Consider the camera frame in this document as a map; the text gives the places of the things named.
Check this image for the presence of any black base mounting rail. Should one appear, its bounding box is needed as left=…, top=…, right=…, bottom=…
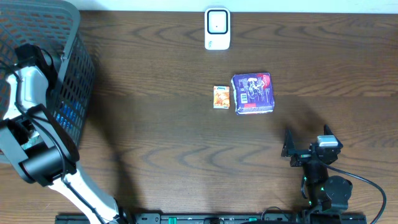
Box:
left=132, top=212, right=367, bottom=224

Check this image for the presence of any white barcode scanner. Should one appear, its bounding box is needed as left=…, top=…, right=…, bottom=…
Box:
left=205, top=7, right=231, bottom=50

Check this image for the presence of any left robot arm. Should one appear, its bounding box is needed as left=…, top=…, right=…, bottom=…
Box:
left=1, top=44, right=132, bottom=223

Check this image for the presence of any grey plastic mesh basket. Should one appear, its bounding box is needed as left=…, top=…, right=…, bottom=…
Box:
left=1, top=0, right=95, bottom=144

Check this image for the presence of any orange tissue packet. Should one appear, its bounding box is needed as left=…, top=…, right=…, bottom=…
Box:
left=213, top=86, right=230, bottom=109

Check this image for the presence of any mint green wipes packet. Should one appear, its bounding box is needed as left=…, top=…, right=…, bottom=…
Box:
left=21, top=132, right=42, bottom=150

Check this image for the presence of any purple noodle packet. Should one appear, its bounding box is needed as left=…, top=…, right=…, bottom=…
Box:
left=231, top=73, right=275, bottom=115

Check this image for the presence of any blue snack wrapper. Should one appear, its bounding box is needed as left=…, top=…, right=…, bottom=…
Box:
left=55, top=100, right=83, bottom=132

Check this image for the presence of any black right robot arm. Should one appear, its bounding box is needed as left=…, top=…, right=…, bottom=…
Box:
left=281, top=125, right=353, bottom=223

